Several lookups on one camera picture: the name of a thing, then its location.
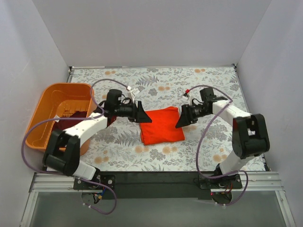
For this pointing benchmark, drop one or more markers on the orange t-shirt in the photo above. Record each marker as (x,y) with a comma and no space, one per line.
(162,129)

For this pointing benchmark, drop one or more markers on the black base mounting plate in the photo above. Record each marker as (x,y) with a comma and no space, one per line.
(157,185)

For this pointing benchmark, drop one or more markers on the orange plastic basket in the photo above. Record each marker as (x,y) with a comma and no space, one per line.
(71,100)

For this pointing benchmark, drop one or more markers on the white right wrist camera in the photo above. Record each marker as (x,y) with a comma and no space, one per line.
(188,97)

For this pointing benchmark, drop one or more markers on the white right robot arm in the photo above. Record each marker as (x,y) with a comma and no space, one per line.
(249,131)

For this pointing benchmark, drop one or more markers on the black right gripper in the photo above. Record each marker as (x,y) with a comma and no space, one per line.
(188,114)

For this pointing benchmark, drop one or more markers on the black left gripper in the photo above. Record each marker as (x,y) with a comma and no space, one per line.
(137,111)

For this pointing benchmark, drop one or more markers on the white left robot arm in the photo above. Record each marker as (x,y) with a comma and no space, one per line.
(63,149)

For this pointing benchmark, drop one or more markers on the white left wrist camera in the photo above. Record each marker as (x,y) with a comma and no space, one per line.
(132,92)

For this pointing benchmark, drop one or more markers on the aluminium frame rail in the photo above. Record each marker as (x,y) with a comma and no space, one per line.
(158,199)

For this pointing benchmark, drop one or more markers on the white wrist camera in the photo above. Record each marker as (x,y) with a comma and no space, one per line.
(188,97)
(132,92)

